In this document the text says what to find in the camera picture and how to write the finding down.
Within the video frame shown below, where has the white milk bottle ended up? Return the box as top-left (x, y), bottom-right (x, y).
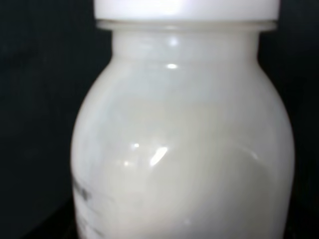
top-left (71, 0), bottom-right (295, 239)

